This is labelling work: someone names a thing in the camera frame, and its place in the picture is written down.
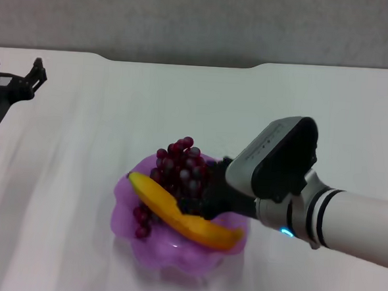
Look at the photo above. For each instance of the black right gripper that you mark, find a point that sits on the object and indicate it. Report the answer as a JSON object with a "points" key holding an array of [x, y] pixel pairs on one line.
{"points": [[230, 197]]}

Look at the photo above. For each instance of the yellow banana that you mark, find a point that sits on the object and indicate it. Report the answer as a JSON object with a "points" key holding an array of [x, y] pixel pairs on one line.
{"points": [[164, 203]]}

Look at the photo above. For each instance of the dark red grape bunch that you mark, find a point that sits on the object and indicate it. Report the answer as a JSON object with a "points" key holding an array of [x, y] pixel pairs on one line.
{"points": [[179, 171]]}

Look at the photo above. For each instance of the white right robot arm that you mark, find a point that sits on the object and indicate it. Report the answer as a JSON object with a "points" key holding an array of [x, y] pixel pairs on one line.
{"points": [[357, 221]]}

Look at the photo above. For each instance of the purple translucent wavy bowl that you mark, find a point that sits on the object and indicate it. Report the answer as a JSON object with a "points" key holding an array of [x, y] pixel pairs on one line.
{"points": [[174, 253]]}

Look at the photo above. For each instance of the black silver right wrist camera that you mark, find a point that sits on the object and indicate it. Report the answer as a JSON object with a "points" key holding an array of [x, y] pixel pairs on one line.
{"points": [[278, 164]]}

